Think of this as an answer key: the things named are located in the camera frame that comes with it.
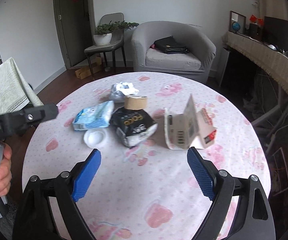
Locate grey dining chair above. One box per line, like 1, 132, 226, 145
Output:
84, 12, 127, 78

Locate small brown cardboard roll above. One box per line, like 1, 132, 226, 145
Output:
124, 95, 148, 111

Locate beige lace desk cover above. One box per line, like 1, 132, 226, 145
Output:
222, 31, 288, 94

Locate grey door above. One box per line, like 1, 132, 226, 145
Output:
53, 0, 93, 69

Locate potted green plant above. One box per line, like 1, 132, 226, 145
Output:
94, 21, 139, 46

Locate black crumpled snack bag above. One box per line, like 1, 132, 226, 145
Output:
110, 107, 158, 148

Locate pink floral round tablecloth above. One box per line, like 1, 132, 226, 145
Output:
22, 72, 271, 239

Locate framed picture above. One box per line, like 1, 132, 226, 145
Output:
229, 11, 246, 34

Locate cream patterned tablecloth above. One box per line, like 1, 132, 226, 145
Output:
0, 57, 43, 115

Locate black computer monitor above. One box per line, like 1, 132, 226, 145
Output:
261, 16, 288, 50

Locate crumpled silver paper ball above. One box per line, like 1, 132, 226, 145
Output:
109, 82, 139, 103

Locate person's left hand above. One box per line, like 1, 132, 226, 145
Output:
0, 142, 12, 197

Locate white cardboard medicine box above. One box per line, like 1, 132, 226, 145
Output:
164, 95, 217, 150

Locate small white plastic lid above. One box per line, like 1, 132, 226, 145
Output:
83, 128, 108, 148

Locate brown cardboard box on floor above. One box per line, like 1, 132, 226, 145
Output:
74, 56, 102, 80

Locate small blue globe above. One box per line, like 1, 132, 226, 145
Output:
232, 21, 241, 34

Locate light blue wet-wipes pack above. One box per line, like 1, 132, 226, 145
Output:
72, 101, 115, 131

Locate black leather bag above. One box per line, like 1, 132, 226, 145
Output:
154, 36, 190, 55

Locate grey fabric armchair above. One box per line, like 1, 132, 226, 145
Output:
131, 21, 216, 83

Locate small red flags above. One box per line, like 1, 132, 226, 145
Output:
249, 15, 264, 26

